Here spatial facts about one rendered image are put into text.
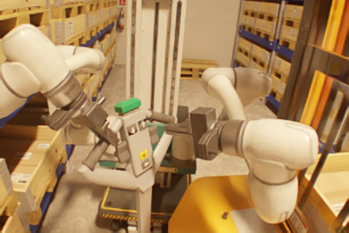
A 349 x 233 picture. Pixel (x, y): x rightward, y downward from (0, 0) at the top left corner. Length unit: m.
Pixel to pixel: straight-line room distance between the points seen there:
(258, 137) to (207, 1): 5.79
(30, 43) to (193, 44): 5.83
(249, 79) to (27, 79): 0.81
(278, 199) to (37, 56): 0.62
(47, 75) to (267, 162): 0.51
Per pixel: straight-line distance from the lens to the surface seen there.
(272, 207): 0.61
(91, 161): 0.68
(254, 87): 1.04
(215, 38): 6.35
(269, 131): 0.51
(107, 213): 1.83
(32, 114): 2.59
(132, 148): 0.75
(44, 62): 0.56
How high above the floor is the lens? 1.73
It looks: 24 degrees down
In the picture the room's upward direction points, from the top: 5 degrees clockwise
